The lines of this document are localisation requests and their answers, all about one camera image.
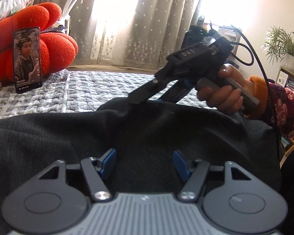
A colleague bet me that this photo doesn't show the red flower-shaped cushion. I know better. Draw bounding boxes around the red flower-shaped cushion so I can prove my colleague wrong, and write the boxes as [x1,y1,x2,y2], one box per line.
[0,2,79,82]

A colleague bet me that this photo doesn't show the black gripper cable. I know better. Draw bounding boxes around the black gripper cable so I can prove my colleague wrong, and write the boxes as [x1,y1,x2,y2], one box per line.
[230,24,282,167]

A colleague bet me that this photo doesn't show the white printed pillow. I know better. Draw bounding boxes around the white printed pillow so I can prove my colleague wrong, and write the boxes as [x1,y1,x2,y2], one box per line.
[0,0,35,30]

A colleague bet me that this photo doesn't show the white office chair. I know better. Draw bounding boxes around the white office chair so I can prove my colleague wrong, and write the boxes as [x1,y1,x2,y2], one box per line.
[56,0,87,33]

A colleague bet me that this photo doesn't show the black smartphone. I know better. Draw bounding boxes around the black smartphone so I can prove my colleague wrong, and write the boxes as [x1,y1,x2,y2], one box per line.
[13,26,43,94]

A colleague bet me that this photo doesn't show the potted green plant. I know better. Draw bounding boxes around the potted green plant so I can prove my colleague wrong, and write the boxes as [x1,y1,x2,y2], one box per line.
[262,26,294,73]

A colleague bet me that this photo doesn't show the black buttoned pants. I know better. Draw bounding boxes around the black buttoned pants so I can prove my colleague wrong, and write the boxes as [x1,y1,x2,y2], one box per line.
[0,99,282,235]

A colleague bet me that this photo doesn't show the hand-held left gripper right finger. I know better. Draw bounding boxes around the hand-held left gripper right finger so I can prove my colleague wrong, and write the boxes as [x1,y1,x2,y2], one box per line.
[173,150,258,201]

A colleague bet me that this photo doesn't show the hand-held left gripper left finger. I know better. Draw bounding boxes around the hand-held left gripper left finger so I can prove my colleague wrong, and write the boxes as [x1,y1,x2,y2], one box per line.
[35,148,117,202]

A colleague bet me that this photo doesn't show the grey flower-print curtain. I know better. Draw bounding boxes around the grey flower-print curtain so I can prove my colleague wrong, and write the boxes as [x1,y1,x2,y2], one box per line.
[31,0,207,70]

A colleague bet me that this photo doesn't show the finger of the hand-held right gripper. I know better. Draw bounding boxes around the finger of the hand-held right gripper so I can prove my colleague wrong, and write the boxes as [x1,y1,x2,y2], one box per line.
[129,78,167,104]
[159,81,195,103]

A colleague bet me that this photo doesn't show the person's right forearm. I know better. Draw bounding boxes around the person's right forearm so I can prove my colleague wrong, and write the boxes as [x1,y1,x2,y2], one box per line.
[245,76,294,144]

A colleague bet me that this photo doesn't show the grey checked quilt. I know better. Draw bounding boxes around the grey checked quilt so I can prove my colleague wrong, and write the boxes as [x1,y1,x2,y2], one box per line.
[0,69,218,121]

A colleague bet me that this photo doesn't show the person's right hand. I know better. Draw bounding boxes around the person's right hand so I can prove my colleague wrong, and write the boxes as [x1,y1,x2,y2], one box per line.
[196,64,258,115]

